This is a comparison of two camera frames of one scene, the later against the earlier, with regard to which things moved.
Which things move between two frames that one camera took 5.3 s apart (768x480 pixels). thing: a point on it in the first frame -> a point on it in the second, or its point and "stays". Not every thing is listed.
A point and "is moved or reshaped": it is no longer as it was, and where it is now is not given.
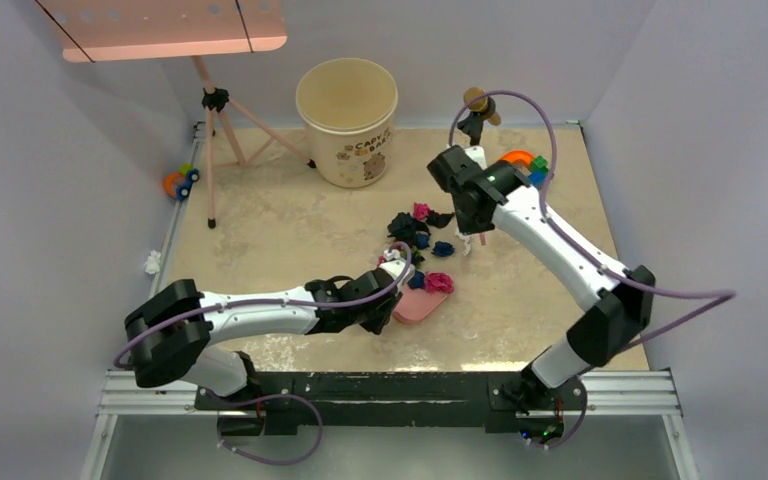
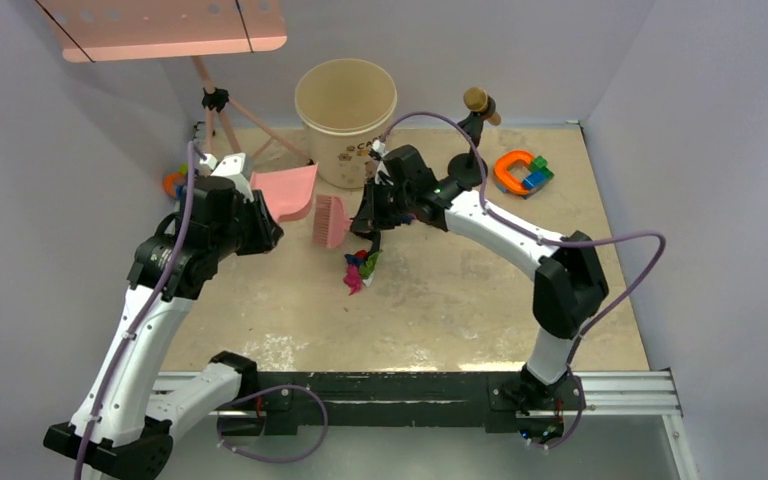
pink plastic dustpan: [415, 304] -> [289, 191]
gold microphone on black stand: [482, 110] stays
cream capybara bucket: [349, 108] stays
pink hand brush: [468, 238] is moved or reshaped
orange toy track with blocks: [535, 166] stays
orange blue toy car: [178, 184] stays
